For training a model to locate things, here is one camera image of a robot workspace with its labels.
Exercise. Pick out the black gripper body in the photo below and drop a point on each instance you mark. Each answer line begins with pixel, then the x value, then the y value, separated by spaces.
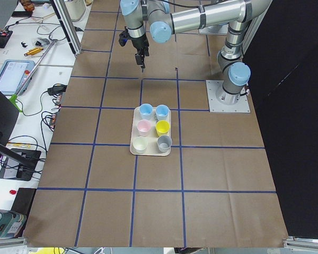
pixel 139 43

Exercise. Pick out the light blue cup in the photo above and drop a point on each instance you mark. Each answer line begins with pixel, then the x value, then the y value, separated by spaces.
pixel 145 111

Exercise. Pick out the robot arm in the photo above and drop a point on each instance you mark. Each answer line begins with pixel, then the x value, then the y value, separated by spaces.
pixel 163 24

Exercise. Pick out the blue cup on tray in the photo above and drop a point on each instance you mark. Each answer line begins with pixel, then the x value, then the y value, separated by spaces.
pixel 162 112

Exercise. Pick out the pink plastic cup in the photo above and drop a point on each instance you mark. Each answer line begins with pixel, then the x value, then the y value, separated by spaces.
pixel 144 127

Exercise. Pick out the yellow plastic cup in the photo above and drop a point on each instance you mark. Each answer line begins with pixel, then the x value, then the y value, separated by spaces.
pixel 162 127

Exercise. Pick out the pale green plastic cup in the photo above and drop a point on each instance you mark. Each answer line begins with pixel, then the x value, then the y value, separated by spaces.
pixel 140 144

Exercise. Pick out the grey plastic cup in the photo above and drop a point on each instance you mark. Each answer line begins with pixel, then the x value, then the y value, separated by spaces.
pixel 164 143

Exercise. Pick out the cream plastic tray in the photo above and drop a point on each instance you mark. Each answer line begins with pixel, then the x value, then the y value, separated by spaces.
pixel 152 148

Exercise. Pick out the black power adapter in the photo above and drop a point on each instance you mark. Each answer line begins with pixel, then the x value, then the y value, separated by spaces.
pixel 56 89

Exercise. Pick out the reacher grabber tool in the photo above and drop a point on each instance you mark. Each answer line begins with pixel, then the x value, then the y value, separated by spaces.
pixel 13 98

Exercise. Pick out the green box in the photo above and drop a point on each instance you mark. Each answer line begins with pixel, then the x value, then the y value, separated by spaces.
pixel 11 223

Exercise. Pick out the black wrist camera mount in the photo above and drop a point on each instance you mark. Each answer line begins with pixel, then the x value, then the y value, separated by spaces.
pixel 123 37

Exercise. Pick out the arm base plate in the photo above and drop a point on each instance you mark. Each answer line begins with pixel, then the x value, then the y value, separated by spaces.
pixel 220 29
pixel 221 102

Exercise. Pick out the aluminium frame post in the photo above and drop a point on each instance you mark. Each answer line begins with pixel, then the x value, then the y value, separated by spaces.
pixel 64 19

